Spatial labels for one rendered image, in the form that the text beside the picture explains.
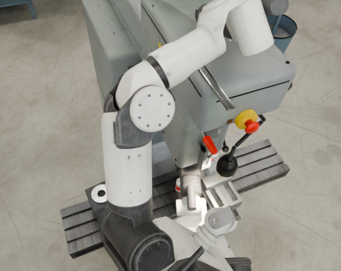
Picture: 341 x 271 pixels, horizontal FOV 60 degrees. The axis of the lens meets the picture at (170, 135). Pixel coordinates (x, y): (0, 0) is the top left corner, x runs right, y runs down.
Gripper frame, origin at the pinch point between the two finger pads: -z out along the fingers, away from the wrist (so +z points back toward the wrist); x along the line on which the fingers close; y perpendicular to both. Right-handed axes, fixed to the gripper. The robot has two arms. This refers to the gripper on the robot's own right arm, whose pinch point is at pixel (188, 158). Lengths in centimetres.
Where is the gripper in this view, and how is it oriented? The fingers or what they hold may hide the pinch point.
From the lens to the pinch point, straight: 134.7
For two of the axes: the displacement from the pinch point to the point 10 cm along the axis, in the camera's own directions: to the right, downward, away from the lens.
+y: -0.6, 6.0, 8.0
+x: -10.0, -0.2, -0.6
